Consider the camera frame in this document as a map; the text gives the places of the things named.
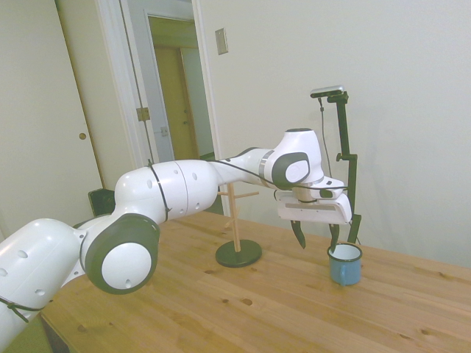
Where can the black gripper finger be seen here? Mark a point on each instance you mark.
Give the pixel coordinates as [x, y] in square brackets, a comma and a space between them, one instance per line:
[299, 235]
[333, 239]

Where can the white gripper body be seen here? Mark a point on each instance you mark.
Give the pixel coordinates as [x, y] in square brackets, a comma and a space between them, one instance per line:
[312, 213]

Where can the blue enamel mug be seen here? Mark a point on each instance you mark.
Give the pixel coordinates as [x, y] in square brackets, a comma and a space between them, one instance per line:
[349, 272]

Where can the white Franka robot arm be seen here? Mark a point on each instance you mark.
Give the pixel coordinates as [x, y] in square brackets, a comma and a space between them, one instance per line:
[184, 187]

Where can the wooden mug tree black base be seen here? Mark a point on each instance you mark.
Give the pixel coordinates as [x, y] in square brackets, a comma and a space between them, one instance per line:
[239, 255]

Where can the wooden interior door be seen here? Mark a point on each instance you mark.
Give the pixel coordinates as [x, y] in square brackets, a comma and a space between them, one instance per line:
[173, 103]

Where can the black square seat back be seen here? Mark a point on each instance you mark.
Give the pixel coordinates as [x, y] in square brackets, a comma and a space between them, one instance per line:
[101, 202]

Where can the white open door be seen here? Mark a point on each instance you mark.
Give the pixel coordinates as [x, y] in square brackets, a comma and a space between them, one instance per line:
[147, 92]

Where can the white door with round knob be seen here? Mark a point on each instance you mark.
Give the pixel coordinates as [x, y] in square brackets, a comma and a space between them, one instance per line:
[44, 92]

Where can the black camera stand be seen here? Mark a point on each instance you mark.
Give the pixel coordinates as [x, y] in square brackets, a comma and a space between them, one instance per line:
[347, 147]

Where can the grey exterior camera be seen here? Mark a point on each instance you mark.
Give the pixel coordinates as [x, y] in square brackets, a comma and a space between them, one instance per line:
[327, 91]

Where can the beige wall switch plate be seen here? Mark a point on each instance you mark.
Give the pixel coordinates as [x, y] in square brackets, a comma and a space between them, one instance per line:
[221, 41]

